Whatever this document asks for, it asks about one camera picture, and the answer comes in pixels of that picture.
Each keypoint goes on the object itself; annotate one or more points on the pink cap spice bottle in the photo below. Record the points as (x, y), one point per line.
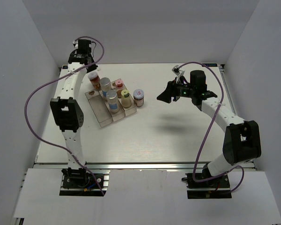
(119, 86)

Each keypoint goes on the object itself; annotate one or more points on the blue sticker right corner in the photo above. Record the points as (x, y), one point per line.
(209, 65)

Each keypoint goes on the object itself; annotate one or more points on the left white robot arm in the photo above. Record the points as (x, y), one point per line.
(66, 111)

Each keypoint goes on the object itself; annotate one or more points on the left clear organizer tray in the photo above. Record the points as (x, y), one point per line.
(98, 105)

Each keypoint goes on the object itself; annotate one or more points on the aluminium front rail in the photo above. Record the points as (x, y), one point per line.
(121, 166)

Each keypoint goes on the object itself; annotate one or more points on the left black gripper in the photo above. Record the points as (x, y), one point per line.
(92, 67)

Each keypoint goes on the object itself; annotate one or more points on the silver lid jar blue label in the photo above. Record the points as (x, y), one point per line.
(112, 99)

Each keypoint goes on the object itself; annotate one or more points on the right clear organizer tray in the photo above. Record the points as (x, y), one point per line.
(128, 111)

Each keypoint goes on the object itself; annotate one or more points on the white lid jar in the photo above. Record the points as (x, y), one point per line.
(94, 79)
(138, 96)

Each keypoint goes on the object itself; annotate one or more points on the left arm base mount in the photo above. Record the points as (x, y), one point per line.
(79, 182)

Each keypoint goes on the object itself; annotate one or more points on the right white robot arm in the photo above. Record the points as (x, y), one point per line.
(241, 138)

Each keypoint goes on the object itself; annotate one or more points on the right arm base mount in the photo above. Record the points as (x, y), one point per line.
(218, 188)

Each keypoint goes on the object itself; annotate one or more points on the yellow cap white bottle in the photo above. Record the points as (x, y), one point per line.
(126, 99)

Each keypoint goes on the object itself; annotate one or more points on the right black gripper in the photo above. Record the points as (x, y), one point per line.
(171, 91)

